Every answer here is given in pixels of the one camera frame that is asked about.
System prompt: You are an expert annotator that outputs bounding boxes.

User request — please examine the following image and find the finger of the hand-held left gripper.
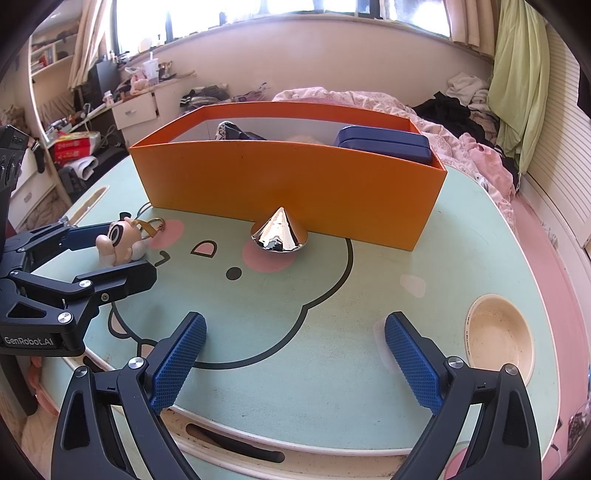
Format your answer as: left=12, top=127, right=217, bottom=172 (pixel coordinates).
left=8, top=258, right=158, bottom=305
left=10, top=220, right=112, bottom=260

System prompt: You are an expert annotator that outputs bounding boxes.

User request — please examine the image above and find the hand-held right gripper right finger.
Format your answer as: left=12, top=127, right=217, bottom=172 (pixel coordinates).
left=384, top=311, right=542, bottom=480

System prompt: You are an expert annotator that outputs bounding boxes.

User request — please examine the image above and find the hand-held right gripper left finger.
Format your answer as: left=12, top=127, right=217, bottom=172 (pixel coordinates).
left=51, top=311, right=208, bottom=480

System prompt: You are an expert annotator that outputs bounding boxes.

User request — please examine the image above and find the cartoon figure keychain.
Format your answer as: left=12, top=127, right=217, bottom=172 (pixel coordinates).
left=95, top=212, right=165, bottom=267

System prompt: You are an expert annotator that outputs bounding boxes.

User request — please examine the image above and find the silver cone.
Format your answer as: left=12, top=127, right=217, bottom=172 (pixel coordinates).
left=250, top=207, right=308, bottom=254

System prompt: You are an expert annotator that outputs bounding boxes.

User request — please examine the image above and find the black lace pouch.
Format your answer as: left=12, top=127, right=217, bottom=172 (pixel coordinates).
left=217, top=121, right=267, bottom=141

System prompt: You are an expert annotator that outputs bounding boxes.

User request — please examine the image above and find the orange cardboard box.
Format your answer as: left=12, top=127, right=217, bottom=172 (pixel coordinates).
left=129, top=102, right=448, bottom=252

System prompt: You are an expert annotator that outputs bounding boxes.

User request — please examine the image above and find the blue tin case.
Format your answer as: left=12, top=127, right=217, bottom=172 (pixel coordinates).
left=335, top=126, right=432, bottom=164

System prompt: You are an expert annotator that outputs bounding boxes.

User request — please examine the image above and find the green cartoon desktop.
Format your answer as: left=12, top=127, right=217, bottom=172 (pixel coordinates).
left=28, top=154, right=561, bottom=480

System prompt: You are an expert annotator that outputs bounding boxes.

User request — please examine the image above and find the white drawer cabinet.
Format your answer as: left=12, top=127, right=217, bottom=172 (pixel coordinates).
left=9, top=148, right=61, bottom=228

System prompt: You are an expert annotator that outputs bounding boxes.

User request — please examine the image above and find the red white tissue pack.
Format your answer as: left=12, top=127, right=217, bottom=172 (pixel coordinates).
left=51, top=130, right=101, bottom=163

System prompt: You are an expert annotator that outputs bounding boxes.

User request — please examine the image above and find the white desk drawer unit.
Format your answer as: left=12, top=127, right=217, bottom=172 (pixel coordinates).
left=113, top=88, right=160, bottom=131

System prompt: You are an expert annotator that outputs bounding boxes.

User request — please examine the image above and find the black monitor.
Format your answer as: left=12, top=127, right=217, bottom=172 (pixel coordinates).
left=95, top=60, right=122, bottom=105

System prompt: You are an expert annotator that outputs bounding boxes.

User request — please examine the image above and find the pink bed sheet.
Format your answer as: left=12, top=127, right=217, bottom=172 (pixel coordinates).
left=508, top=194, right=591, bottom=462

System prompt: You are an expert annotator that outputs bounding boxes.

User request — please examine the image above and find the dark patterned pouch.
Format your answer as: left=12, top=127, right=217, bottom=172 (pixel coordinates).
left=567, top=411, right=585, bottom=452

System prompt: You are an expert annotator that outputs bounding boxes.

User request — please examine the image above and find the striped clothing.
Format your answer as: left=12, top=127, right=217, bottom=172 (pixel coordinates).
left=180, top=85, right=230, bottom=110

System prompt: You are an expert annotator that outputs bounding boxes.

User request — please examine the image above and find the beige curtain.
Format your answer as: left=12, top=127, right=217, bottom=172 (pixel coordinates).
left=69, top=0, right=116, bottom=89
left=445, top=0, right=504, bottom=58

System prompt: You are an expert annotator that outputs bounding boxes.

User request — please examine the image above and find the pink floral quilt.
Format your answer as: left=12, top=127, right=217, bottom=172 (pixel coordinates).
left=272, top=87, right=516, bottom=223

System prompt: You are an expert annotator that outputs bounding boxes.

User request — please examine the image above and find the black clothes pile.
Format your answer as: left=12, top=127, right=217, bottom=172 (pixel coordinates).
left=411, top=91, right=522, bottom=176

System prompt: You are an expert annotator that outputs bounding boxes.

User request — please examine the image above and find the white louvered wardrobe door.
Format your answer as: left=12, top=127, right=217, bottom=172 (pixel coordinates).
left=522, top=23, right=591, bottom=259

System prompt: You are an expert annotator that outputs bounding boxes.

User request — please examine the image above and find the white clothes pile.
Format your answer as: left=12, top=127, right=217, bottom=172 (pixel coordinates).
left=447, top=71, right=490, bottom=116

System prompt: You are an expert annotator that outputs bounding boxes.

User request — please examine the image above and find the window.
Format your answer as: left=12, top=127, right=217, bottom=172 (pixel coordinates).
left=113, top=0, right=451, bottom=51

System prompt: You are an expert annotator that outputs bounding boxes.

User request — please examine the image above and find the green curtain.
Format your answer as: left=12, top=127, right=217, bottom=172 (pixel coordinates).
left=487, top=0, right=550, bottom=174

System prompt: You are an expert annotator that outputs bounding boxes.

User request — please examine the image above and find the black hanging garment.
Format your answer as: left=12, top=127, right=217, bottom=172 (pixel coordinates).
left=577, top=60, right=591, bottom=112

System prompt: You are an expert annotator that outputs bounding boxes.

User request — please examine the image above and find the wall bookshelf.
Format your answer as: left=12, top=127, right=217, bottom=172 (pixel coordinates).
left=28, top=32, right=79, bottom=80

